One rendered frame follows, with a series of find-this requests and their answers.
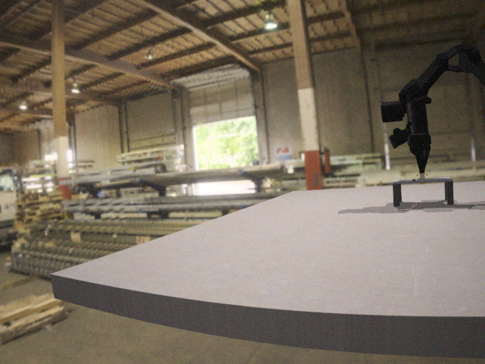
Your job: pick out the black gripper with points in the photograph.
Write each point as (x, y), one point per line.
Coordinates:
(419, 141)

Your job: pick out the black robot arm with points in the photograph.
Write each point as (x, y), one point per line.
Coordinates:
(413, 97)

